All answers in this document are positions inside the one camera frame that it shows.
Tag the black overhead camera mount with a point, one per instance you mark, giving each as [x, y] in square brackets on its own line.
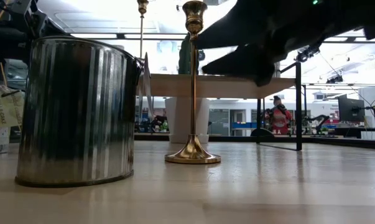
[335, 79]
[305, 53]

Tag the tallest gold candlestick holder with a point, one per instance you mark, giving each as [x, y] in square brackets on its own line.
[142, 7]

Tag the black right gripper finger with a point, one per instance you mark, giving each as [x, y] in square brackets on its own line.
[237, 28]
[243, 63]

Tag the white hexagonal plant pot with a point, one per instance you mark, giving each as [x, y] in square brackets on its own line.
[178, 118]

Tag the person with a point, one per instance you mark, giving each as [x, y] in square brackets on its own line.
[280, 119]

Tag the black background robot arm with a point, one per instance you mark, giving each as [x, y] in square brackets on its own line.
[158, 121]
[317, 119]

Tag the wooden riser shelf black legs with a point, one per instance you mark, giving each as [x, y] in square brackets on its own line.
[230, 90]

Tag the small green plant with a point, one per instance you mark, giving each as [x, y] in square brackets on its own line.
[324, 130]

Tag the black background table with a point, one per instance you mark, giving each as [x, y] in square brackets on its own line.
[355, 132]

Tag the glass jar candle paper tag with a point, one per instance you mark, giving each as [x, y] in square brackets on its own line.
[5, 109]

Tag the short gold candlestick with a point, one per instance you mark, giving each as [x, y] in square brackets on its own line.
[192, 152]

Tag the blue storage bins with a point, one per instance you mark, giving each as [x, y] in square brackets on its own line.
[244, 125]

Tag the black computer monitor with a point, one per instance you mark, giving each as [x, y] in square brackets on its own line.
[350, 109]

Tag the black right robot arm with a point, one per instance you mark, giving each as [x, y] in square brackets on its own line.
[345, 15]

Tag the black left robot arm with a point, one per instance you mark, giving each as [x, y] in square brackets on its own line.
[7, 40]

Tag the green cactus plant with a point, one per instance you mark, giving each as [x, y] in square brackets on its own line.
[184, 59]

